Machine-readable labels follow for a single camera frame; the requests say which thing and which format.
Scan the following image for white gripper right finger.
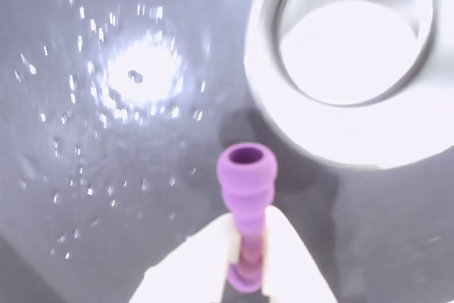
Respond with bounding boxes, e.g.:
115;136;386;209
261;206;341;303

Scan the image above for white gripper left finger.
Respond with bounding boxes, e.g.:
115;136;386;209
128;212;238;303

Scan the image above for purple pen grip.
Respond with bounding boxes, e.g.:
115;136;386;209
216;143;279;294

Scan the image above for pale green steel-rimmed mug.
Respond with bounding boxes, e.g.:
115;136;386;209
243;0;454;171

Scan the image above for dark table mat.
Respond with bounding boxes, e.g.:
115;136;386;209
0;0;454;303

